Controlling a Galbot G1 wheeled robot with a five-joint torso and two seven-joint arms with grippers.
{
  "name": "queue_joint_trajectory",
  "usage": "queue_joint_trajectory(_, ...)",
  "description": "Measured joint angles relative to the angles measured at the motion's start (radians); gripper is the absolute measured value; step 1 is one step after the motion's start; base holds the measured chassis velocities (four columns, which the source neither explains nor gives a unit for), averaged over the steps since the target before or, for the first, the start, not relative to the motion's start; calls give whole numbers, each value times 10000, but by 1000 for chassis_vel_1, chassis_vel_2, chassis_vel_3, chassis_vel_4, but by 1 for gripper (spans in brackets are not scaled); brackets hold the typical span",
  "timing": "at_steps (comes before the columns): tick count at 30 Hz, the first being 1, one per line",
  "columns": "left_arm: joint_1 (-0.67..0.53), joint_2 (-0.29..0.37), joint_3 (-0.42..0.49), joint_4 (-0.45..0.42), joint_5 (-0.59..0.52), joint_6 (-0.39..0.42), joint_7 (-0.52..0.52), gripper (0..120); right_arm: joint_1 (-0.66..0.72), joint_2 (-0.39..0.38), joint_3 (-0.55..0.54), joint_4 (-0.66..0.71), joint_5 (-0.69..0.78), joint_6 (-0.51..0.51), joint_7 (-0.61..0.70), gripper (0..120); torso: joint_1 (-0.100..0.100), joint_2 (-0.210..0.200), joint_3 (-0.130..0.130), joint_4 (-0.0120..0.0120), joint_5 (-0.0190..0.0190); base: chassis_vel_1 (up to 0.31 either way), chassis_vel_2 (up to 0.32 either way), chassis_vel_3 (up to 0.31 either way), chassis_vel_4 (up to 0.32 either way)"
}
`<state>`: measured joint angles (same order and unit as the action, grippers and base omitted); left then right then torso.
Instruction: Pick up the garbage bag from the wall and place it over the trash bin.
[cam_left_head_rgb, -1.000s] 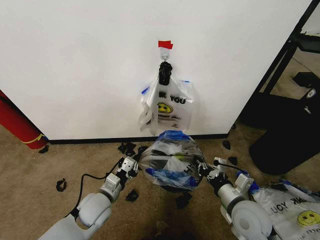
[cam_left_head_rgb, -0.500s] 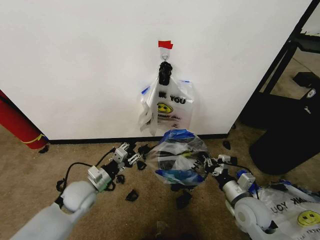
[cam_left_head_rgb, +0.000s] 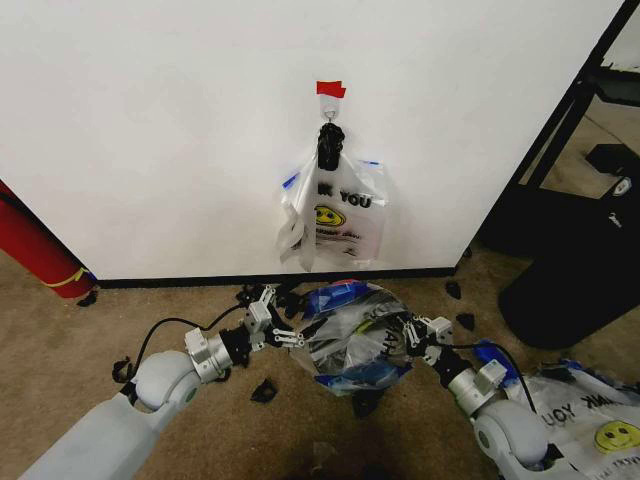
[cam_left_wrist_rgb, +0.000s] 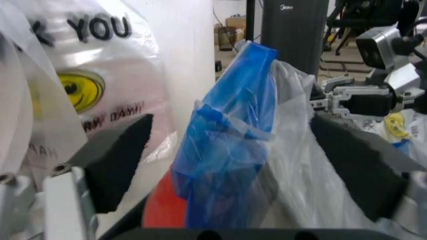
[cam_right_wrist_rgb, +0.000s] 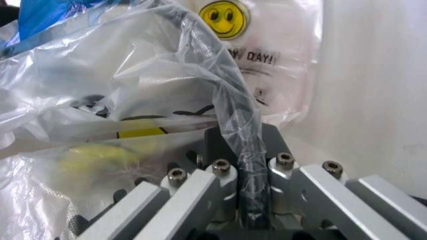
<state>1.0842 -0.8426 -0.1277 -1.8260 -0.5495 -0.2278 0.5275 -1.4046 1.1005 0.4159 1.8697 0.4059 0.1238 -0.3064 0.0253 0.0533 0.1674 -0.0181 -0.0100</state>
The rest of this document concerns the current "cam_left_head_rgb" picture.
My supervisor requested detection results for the red tape strip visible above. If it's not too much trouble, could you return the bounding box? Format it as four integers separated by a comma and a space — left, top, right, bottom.
315, 79, 348, 99

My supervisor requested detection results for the black baseboard strip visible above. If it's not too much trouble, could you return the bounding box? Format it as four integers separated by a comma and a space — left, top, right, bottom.
93, 266, 459, 291

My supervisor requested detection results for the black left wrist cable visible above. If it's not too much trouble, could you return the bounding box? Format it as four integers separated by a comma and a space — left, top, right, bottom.
134, 304, 247, 372

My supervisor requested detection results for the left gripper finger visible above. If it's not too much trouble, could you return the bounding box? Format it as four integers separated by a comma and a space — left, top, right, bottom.
259, 324, 329, 350
247, 283, 301, 320

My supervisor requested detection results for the crumpled thank you smiley bag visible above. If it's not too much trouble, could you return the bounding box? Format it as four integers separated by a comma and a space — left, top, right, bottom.
519, 358, 640, 480

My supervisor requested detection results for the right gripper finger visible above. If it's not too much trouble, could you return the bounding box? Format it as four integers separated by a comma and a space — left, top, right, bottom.
403, 319, 427, 358
396, 311, 436, 335

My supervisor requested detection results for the round trash bin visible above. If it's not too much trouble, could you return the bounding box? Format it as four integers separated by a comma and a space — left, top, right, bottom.
305, 283, 422, 397

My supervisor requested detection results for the clear wall hook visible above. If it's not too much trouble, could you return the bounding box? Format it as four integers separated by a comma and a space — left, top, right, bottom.
319, 96, 344, 124

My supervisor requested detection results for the white thank you smiley bag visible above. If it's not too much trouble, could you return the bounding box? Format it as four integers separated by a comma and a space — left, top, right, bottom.
273, 150, 389, 274

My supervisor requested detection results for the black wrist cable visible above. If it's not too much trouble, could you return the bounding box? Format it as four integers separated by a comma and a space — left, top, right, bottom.
134, 304, 247, 372
449, 341, 539, 416

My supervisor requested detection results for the black knotted bag bundle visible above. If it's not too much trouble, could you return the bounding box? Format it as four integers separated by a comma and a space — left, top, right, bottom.
316, 123, 348, 170

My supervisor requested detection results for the large black bin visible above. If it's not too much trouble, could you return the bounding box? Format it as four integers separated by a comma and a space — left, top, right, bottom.
497, 143, 640, 352

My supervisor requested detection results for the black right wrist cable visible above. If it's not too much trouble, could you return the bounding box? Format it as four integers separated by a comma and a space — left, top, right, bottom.
449, 341, 539, 416

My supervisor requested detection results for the clear blue-edged bin liner bag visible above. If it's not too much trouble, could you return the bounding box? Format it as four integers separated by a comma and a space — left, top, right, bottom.
298, 280, 427, 400

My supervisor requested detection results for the red cylinder with yellow band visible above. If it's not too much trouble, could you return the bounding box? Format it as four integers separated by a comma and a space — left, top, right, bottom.
0, 179, 96, 300

